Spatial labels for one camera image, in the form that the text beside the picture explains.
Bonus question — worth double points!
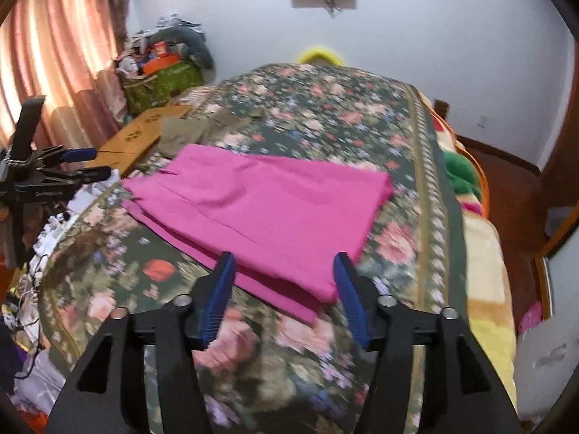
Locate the khaki garment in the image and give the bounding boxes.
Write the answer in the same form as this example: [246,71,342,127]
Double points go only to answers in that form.
[154,107,254,162]

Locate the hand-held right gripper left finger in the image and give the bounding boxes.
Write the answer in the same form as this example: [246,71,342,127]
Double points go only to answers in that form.
[44,251,237,434]

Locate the wooden bed frame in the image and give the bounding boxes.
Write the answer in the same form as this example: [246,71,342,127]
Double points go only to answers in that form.
[432,99,491,218]

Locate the grey stuffed cushion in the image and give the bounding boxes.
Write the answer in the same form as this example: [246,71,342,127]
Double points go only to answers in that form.
[147,26,215,70]

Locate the yellow pillow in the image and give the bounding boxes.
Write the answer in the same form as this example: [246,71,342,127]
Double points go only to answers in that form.
[296,46,346,67]

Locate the pink curtain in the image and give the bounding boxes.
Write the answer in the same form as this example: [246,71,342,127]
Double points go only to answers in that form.
[0,0,135,150]

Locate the green storage box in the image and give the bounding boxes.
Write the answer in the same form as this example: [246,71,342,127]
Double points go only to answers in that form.
[120,60,205,115]

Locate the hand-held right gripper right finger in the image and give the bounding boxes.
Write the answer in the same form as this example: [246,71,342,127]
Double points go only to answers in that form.
[333,251,519,434]

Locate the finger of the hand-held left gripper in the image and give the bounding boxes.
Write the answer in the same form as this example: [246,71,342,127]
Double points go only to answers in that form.
[68,166,112,186]
[58,147,97,163]

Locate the pink pants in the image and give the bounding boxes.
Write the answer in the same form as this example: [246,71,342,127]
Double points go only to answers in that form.
[121,144,393,323]

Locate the floral bedspread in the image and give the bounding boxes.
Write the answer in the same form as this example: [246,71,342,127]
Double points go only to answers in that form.
[38,63,468,434]

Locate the colourful plush blanket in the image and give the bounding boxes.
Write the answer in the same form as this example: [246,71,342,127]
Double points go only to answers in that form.
[416,90,519,412]

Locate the cardboard box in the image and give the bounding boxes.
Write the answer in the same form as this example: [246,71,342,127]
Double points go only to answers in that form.
[83,105,193,177]

